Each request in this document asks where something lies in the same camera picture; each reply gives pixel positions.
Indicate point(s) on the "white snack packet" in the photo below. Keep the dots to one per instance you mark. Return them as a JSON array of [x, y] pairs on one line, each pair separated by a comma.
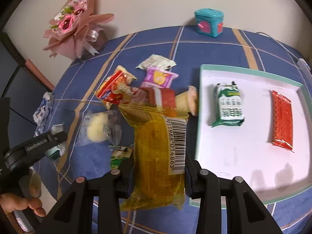
[[156, 62]]

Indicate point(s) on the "cream jelly cup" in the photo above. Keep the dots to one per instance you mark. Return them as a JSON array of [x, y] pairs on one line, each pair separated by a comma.
[[187, 100]]

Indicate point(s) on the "blue plaid tablecloth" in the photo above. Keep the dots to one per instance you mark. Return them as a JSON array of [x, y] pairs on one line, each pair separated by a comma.
[[151, 43]]

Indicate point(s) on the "purple snack packet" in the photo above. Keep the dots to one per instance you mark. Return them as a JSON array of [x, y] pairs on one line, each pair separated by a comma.
[[159, 78]]

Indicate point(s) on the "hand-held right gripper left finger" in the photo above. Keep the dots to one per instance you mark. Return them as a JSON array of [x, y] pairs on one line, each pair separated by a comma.
[[126, 181]]

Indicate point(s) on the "white power strip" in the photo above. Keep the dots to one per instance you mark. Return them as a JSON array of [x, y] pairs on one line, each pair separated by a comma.
[[304, 65]]

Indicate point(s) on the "yellow snack packet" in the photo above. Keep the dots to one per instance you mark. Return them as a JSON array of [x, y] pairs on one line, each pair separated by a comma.
[[153, 146]]

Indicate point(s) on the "blue and white packet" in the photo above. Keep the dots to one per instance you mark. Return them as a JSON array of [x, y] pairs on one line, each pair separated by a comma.
[[43, 112]]

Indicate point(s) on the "small green sachet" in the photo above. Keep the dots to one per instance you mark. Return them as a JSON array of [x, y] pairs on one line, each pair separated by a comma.
[[119, 154]]

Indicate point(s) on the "red patterned snack packet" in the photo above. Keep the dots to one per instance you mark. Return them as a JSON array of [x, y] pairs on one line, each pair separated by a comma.
[[281, 120]]

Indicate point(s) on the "reddish wooden frame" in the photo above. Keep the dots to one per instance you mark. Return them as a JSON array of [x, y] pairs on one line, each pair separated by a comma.
[[39, 74]]

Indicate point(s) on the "clear bag with yellow bun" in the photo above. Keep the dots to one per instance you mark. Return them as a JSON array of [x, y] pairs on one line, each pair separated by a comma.
[[97, 126]]

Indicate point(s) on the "dark red sausage packet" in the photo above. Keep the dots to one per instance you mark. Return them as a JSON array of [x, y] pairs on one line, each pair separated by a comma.
[[163, 97]]

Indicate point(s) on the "white tray with teal rim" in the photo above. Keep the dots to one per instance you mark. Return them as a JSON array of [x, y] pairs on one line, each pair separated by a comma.
[[243, 151]]

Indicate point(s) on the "green snack packet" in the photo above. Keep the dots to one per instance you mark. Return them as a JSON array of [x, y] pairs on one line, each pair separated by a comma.
[[229, 104]]

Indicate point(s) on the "person's left hand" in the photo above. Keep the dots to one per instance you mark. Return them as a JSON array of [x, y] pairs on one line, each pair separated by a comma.
[[22, 203]]

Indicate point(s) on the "pink flower bouquet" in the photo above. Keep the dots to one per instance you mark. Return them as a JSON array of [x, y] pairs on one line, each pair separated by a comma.
[[70, 22]]

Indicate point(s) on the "teal storage box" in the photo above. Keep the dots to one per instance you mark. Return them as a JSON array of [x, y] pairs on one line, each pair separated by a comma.
[[209, 23]]

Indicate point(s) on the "orange egg roll packet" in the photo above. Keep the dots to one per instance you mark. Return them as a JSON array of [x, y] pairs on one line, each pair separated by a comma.
[[114, 87]]

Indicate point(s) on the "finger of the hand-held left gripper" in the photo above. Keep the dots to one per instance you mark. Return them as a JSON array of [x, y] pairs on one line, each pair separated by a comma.
[[43, 142]]

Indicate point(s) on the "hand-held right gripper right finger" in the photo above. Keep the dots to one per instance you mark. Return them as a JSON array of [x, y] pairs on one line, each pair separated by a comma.
[[192, 184]]

